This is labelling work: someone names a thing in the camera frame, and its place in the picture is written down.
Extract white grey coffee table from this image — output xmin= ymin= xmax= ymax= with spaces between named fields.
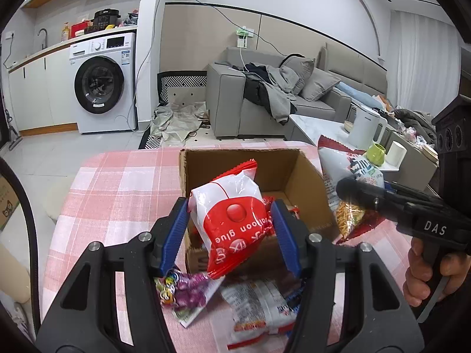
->
xmin=289 ymin=114 xmax=440 ymax=192

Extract purple cartoon snack packet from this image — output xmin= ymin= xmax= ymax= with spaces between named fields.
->
xmin=155 ymin=268 xmax=225 ymax=328

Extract white kitchen counter cabinet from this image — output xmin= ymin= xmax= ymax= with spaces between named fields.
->
xmin=8 ymin=26 xmax=138 ymax=136

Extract white red noodle snack packet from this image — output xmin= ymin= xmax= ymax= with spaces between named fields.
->
xmin=220 ymin=279 xmax=298 ymax=350

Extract dark grey pillow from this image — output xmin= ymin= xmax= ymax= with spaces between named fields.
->
xmin=280 ymin=56 xmax=316 ymax=94

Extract dark clothes pile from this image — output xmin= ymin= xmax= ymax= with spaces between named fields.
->
xmin=243 ymin=62 xmax=298 ymax=125

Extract green cup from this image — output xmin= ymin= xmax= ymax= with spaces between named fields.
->
xmin=365 ymin=143 xmax=387 ymax=166

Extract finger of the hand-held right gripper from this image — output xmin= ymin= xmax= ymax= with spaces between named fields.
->
xmin=384 ymin=181 xmax=440 ymax=202
xmin=336 ymin=176 xmax=403 ymax=226

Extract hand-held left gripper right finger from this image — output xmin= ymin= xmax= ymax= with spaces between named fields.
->
xmin=270 ymin=199 xmax=427 ymax=353

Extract light grey pillow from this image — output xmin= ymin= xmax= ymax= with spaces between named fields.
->
xmin=300 ymin=69 xmax=341 ymax=103

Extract grey sofa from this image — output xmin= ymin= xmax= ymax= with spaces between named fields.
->
xmin=204 ymin=42 xmax=389 ymax=140

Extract white shoes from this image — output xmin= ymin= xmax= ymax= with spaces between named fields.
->
xmin=5 ymin=299 xmax=35 ymax=342

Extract black cable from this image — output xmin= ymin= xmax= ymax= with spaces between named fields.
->
xmin=162 ymin=0 xmax=295 ymax=59

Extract person's right hand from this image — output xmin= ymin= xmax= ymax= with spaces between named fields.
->
xmin=405 ymin=237 xmax=471 ymax=306

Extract white green noodle snack packet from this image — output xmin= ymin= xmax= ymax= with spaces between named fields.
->
xmin=317 ymin=135 xmax=387 ymax=243

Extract black pressure cooker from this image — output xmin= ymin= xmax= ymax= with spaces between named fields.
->
xmin=89 ymin=8 xmax=121 ymax=32

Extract white washing machine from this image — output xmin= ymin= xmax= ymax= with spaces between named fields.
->
xmin=69 ymin=32 xmax=137 ymax=134

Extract grey crumpled sheet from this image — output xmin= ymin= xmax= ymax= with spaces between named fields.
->
xmin=149 ymin=101 xmax=210 ymax=146

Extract stick vacuum cleaner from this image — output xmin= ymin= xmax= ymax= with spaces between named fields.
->
xmin=4 ymin=108 xmax=23 ymax=151

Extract green white wall socket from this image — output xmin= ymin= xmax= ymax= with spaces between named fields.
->
xmin=235 ymin=26 xmax=256 ymax=48

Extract pink checked tablecloth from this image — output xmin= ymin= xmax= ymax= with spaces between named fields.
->
xmin=42 ymin=140 xmax=424 ymax=353

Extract brown cardboard box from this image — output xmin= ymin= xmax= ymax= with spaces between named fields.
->
xmin=179 ymin=148 xmax=341 ymax=276

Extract red white small packet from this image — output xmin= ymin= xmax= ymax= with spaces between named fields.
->
xmin=188 ymin=158 xmax=275 ymax=280

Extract printed cardboard floor box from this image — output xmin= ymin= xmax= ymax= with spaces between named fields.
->
xmin=0 ymin=174 xmax=21 ymax=229

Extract grey clothes heap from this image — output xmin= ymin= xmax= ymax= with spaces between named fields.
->
xmin=394 ymin=108 xmax=442 ymax=148

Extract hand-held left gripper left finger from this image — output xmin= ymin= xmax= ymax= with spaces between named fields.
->
xmin=37 ymin=197 xmax=190 ymax=353

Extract white dotted floor rug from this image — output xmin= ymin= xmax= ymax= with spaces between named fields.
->
xmin=138 ymin=116 xmax=289 ymax=151

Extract white electric kettle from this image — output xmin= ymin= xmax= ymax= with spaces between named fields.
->
xmin=347 ymin=105 xmax=388 ymax=149

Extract white cup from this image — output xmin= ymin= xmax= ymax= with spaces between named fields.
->
xmin=386 ymin=140 xmax=407 ymax=168

